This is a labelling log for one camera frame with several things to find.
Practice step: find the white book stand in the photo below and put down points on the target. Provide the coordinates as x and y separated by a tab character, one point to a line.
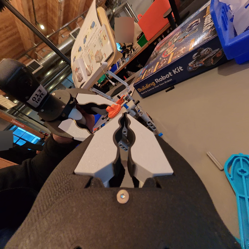
107	70

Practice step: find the black pole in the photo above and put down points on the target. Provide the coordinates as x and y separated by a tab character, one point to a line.
35	31

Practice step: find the black connector pin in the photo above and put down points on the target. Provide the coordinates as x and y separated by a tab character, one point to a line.
169	90

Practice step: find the person's left hand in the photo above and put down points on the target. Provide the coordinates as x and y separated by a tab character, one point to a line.
90	121

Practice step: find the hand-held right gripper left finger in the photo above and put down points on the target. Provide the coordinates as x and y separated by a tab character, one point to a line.
95	155

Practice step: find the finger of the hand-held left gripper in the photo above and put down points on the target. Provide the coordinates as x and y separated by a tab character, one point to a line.
76	128
95	102

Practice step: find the orange gear frame assembly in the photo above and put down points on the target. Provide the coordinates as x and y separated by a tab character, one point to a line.
120	111

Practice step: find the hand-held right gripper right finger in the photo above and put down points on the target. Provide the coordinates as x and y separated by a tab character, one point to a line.
153	155

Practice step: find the blue robot kit box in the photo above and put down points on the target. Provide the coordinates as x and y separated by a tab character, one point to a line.
183	58

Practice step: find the short grey bar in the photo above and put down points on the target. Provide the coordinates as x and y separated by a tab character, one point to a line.
215	160

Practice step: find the teal curved plastic piece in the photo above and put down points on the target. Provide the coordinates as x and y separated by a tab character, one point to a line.
239	186

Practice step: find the blue plastic bin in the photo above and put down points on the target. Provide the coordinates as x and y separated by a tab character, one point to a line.
231	35

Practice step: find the orange container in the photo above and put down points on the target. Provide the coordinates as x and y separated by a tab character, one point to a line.
153	17

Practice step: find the metal air duct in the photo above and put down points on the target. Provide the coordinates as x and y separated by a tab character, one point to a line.
50	60

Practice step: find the person's left forearm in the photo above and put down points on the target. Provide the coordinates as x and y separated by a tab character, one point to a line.
31	167

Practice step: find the clear plastic bags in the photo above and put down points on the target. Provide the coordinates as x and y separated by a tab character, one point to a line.
239	9

